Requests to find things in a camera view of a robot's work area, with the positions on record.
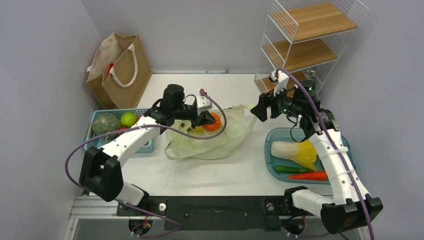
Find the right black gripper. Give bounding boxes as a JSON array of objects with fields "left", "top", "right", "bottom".
[{"left": 251, "top": 82, "right": 302, "bottom": 122}]

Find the orange mini pumpkin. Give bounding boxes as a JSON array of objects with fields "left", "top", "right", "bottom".
[{"left": 202, "top": 112, "right": 221, "bottom": 132}]

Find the green plastic grocery bag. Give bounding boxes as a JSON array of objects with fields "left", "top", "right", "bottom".
[{"left": 164, "top": 103, "right": 257, "bottom": 160}]

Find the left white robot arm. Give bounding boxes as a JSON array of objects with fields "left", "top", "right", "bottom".
[{"left": 78, "top": 84, "right": 215, "bottom": 215}]

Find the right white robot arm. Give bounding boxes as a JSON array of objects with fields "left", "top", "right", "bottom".
[{"left": 251, "top": 79, "right": 383, "bottom": 237}]

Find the yellow napa cabbage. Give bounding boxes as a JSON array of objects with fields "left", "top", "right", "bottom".
[{"left": 270, "top": 140, "right": 318, "bottom": 171}]

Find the light blue plastic basket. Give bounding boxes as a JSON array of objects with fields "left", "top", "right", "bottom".
[{"left": 84, "top": 108, "right": 154, "bottom": 154}]

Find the teal plastic tray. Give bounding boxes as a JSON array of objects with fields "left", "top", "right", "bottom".
[{"left": 264, "top": 127, "right": 355, "bottom": 185}]

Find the green lime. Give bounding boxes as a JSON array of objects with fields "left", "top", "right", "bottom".
[{"left": 120, "top": 112, "right": 138, "bottom": 128}]

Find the red apple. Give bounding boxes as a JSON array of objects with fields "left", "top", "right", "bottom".
[{"left": 118, "top": 127, "right": 129, "bottom": 135}]

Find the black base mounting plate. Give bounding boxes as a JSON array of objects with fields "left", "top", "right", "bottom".
[{"left": 115, "top": 195, "right": 316, "bottom": 232}]

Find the brown jute tote bag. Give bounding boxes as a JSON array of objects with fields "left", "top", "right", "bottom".
[{"left": 85, "top": 32, "right": 153, "bottom": 109}]

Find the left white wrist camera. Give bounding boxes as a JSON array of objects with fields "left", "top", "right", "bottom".
[{"left": 195, "top": 94, "right": 213, "bottom": 112}]

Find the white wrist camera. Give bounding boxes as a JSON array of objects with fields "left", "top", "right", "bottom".
[
  {"left": 268, "top": 69, "right": 290, "bottom": 97},
  {"left": 195, "top": 94, "right": 213, "bottom": 112}
]

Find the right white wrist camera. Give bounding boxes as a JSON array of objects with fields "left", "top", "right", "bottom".
[{"left": 268, "top": 69, "right": 290, "bottom": 97}]

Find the white wire wooden shelf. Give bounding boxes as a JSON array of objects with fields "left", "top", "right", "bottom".
[{"left": 254, "top": 0, "right": 370, "bottom": 93}]

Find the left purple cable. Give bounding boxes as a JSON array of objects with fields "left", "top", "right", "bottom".
[{"left": 64, "top": 91, "right": 228, "bottom": 239}]

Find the purple cable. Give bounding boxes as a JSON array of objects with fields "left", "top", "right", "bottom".
[
  {"left": 64, "top": 91, "right": 228, "bottom": 239},
  {"left": 276, "top": 68, "right": 377, "bottom": 240}
]

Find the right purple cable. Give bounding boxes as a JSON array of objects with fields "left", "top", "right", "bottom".
[{"left": 276, "top": 68, "right": 377, "bottom": 240}]

